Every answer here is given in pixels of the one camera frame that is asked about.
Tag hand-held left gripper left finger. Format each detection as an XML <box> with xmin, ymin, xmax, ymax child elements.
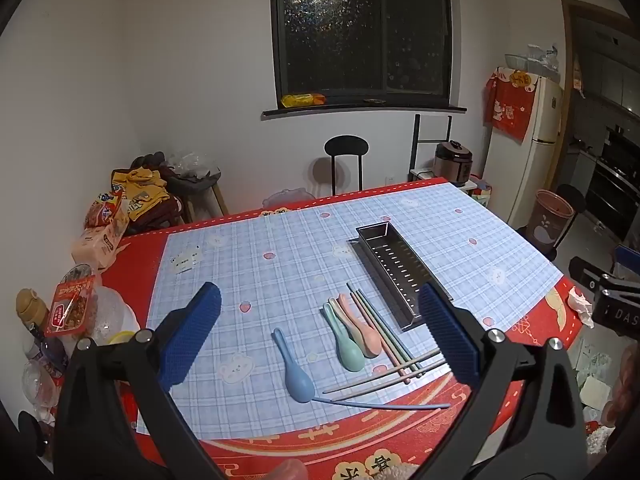
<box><xmin>52</xmin><ymin>281</ymin><xmax>226</xmax><ymax>480</ymax></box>

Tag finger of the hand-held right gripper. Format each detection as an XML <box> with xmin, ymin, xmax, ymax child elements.
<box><xmin>569</xmin><ymin>256</ymin><xmax>609</xmax><ymax>292</ymax></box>

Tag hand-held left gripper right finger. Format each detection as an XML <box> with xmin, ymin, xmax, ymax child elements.
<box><xmin>417</xmin><ymin>282</ymin><xmax>588</xmax><ymax>480</ymax></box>

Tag pink chopstick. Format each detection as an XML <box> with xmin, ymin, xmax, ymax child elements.
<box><xmin>352</xmin><ymin>289</ymin><xmax>410</xmax><ymax>385</ymax></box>

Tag pink spoon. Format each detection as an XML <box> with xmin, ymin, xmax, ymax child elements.
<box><xmin>337</xmin><ymin>293</ymin><xmax>384</xmax><ymax>359</ymax></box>

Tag perforated metal utensil tray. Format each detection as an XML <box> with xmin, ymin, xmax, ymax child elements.
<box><xmin>348</xmin><ymin>220</ymin><xmax>453</xmax><ymax>332</ymax></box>

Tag blue chopstick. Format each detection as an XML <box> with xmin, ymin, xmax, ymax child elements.
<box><xmin>311</xmin><ymin>396</ymin><xmax>452</xmax><ymax>409</ymax></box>

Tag green spoon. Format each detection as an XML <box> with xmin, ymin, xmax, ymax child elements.
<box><xmin>322</xmin><ymin>300</ymin><xmax>367</xmax><ymax>372</ymax></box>

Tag beige spoon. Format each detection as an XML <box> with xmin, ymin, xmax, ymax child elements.
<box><xmin>327</xmin><ymin>297</ymin><xmax>357</xmax><ymax>341</ymax></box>

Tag blue spoon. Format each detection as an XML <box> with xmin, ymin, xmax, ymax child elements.
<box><xmin>271</xmin><ymin>328</ymin><xmax>317</xmax><ymax>404</ymax></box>

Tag person's right hand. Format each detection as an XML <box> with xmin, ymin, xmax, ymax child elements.
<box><xmin>602</xmin><ymin>345</ymin><xmax>640</xmax><ymax>426</ymax></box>

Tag crumpled white tissue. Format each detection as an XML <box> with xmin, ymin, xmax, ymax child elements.
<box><xmin>567</xmin><ymin>287</ymin><xmax>596</xmax><ymax>329</ymax></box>

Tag blue box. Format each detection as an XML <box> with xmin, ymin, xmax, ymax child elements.
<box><xmin>614</xmin><ymin>244</ymin><xmax>640</xmax><ymax>282</ymax></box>

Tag brown trash bin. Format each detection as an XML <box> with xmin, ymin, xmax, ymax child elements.
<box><xmin>524</xmin><ymin>188</ymin><xmax>574</xmax><ymax>257</ymax></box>

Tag white paper sheets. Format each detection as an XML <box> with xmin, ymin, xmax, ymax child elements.
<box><xmin>574</xmin><ymin>339</ymin><xmax>622</xmax><ymax>413</ymax></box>

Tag crumpled clear plastic wrap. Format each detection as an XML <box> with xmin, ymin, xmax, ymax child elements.
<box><xmin>92</xmin><ymin>284</ymin><xmax>142</xmax><ymax>347</ymax></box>

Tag black built-in oven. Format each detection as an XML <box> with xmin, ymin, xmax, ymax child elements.
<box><xmin>584</xmin><ymin>126</ymin><xmax>640</xmax><ymax>242</ymax></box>

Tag dark red snack bag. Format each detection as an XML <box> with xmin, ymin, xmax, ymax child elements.
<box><xmin>129</xmin><ymin>194</ymin><xmax>184</xmax><ymax>234</ymax></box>

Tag red label food cup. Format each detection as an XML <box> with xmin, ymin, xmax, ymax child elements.
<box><xmin>44</xmin><ymin>263</ymin><xmax>99</xmax><ymax>339</ymax></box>

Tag blue plaid table mat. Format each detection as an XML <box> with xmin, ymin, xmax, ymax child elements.
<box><xmin>135</xmin><ymin>180</ymin><xmax>578</xmax><ymax>436</ymax></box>

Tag pale pink packet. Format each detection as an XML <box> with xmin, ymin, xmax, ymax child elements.
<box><xmin>72</xmin><ymin>205</ymin><xmax>129</xmax><ymax>272</ymax></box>

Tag white fridge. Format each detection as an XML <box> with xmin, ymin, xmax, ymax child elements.
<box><xmin>487</xmin><ymin>72</ymin><xmax>564</xmax><ymax>229</ymax></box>

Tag colourful small box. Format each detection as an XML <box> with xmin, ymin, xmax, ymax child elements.
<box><xmin>467</xmin><ymin>174</ymin><xmax>494</xmax><ymax>207</ymax></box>

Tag grey wooden-legged stool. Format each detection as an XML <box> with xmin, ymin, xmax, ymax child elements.
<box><xmin>165</xmin><ymin>170</ymin><xmax>229</xmax><ymax>222</ymax></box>

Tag yellow snack bags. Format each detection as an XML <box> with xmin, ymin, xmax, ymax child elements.
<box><xmin>110</xmin><ymin>167</ymin><xmax>169</xmax><ymax>222</ymax></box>

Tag orange snack bag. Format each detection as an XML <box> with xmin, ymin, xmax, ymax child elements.
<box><xmin>84</xmin><ymin>192</ymin><xmax>124</xmax><ymax>229</ymax></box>

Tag clear plastic bottle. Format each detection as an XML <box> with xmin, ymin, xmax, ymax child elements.
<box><xmin>22</xmin><ymin>330</ymin><xmax>69</xmax><ymax>413</ymax></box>

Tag beige cap bottle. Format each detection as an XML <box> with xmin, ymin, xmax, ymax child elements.
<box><xmin>15</xmin><ymin>287</ymin><xmax>51</xmax><ymax>332</ymax></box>

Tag clear plastic bag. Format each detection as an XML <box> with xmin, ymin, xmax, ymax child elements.
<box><xmin>166</xmin><ymin>152</ymin><xmax>222</xmax><ymax>182</ymax></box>

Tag brown rice cooker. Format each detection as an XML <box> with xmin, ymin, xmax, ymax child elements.
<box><xmin>432</xmin><ymin>140</ymin><xmax>474</xmax><ymax>187</ymax></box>

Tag dark cloth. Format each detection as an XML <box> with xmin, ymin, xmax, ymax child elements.
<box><xmin>131</xmin><ymin>151</ymin><xmax>167</xmax><ymax>170</ymax></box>

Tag red printed cloth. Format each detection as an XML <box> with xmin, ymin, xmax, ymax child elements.
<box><xmin>482</xmin><ymin>67</ymin><xmax>536</xmax><ymax>144</ymax></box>

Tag black metal rack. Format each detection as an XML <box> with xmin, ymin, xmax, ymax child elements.
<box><xmin>408</xmin><ymin>113</ymin><xmax>454</xmax><ymax>182</ymax></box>

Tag black round-back chair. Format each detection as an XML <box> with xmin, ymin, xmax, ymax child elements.
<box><xmin>323</xmin><ymin>134</ymin><xmax>370</xmax><ymax>196</ymax></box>

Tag clear glass bowl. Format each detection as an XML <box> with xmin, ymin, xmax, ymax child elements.
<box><xmin>503</xmin><ymin>42</ymin><xmax>560</xmax><ymax>74</ymax></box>

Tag black windowsill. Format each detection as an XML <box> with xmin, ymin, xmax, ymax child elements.
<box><xmin>261</xmin><ymin>104</ymin><xmax>468</xmax><ymax>121</ymax></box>

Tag yellow snack packet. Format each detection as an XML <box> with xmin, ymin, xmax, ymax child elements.
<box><xmin>280</xmin><ymin>92</ymin><xmax>327</xmax><ymax>109</ymax></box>

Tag dark window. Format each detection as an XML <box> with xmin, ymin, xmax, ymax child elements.
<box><xmin>270</xmin><ymin>0</ymin><xmax>453</xmax><ymax>109</ymax></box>

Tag wooden door frame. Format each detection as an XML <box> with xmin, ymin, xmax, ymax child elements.
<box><xmin>547</xmin><ymin>0</ymin><xmax>632</xmax><ymax>196</ymax></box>

